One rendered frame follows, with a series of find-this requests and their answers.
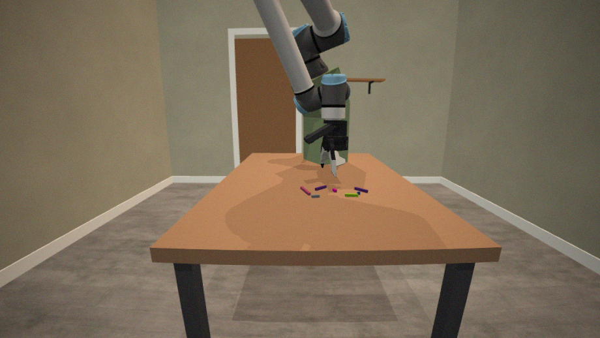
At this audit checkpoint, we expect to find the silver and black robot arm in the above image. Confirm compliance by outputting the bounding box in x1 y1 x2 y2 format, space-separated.
253 0 351 120

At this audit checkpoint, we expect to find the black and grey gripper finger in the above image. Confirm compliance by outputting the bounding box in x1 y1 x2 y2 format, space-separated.
329 141 346 177
320 146 329 168

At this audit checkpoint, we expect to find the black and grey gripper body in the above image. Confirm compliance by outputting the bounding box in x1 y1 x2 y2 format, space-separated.
322 120 348 152

